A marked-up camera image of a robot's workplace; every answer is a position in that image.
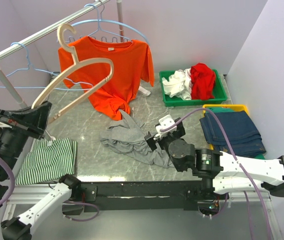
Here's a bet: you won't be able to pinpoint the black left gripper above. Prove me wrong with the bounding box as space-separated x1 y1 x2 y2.
0 99 52 178

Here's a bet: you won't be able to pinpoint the grey adidas t shirt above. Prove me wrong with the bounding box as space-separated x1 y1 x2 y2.
100 110 173 169

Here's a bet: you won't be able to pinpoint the light blue hanger of red shirt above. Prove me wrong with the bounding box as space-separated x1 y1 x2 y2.
0 41 94 91

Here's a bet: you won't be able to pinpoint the white t shirt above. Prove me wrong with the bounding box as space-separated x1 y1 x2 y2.
161 68 192 101

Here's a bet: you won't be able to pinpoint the wooden hanger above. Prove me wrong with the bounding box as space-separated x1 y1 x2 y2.
31 23 114 124

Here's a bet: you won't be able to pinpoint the orange t shirt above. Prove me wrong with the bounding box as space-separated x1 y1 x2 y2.
58 36 155 121

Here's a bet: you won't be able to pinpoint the red t shirt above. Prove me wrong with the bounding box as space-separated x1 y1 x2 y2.
190 63 216 101

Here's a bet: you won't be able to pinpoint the light blue wire hanger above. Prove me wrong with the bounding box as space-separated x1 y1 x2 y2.
64 19 150 46

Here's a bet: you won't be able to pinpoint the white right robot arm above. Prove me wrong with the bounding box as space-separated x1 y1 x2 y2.
144 124 284 200

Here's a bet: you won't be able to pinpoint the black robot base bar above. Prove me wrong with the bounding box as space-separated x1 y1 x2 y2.
68 180 229 211

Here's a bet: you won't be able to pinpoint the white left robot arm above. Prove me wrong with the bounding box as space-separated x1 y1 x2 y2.
0 101 81 240

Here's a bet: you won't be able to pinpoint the green white striped cloth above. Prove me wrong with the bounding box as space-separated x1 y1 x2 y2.
15 138 78 186

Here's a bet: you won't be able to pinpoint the silver clothes rack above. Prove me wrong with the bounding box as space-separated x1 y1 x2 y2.
0 0 152 141

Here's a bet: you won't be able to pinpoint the green plastic bin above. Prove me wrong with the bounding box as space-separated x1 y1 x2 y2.
159 69 228 107

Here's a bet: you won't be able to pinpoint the yellow plastic bin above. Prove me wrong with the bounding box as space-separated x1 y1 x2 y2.
200 104 254 151

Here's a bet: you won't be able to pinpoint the blue denim jeans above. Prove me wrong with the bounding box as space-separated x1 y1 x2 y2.
199 109 267 158

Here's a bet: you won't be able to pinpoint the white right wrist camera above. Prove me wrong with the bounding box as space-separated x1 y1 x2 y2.
155 114 177 138

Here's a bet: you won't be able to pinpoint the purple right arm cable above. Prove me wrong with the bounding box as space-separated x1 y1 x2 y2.
161 107 274 240

